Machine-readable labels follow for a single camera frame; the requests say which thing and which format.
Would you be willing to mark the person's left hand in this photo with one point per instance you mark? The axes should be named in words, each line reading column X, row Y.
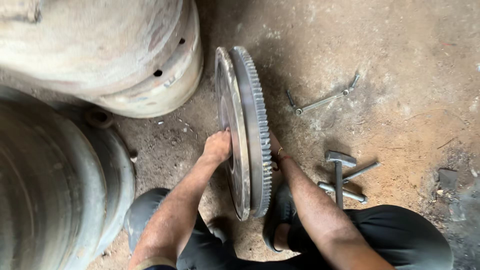
column 215, row 147

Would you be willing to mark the person's right hand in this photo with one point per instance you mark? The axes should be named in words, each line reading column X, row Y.
column 274, row 144

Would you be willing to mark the person's left fingers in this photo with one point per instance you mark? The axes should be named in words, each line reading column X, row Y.
column 228, row 138

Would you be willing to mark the steel flywheel disc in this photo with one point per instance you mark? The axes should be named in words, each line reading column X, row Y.
column 237, row 150

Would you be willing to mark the red thread and gold bangle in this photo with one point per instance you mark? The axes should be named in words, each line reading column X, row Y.
column 282, row 156

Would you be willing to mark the black sandal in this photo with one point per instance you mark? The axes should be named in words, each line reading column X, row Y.
column 282, row 210

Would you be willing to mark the hinged steel socket wrench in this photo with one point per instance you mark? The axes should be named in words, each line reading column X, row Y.
column 322, row 101

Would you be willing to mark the person's left leg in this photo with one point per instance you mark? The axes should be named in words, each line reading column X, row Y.
column 142, row 213

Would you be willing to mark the person's leg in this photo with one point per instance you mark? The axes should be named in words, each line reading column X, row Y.
column 393, row 236
column 142, row 213

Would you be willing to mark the steel hammer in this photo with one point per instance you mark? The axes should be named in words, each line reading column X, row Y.
column 339, row 176

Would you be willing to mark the thick steel rod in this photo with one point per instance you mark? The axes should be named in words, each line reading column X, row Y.
column 348, row 193

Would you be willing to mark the thin steel rod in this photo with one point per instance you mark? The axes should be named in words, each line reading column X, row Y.
column 360, row 172

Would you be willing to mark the tan sleeve cuff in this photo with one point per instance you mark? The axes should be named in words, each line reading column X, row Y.
column 153, row 263

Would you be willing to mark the large pale wheel rim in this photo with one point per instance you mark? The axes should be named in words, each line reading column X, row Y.
column 93, row 48

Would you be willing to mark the large grey wheel rim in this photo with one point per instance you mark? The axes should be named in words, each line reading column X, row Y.
column 52, row 187

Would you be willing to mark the person's right leg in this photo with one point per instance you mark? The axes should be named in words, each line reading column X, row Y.
column 393, row 236

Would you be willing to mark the dark flat stone piece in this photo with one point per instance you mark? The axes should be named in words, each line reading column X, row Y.
column 448, row 178

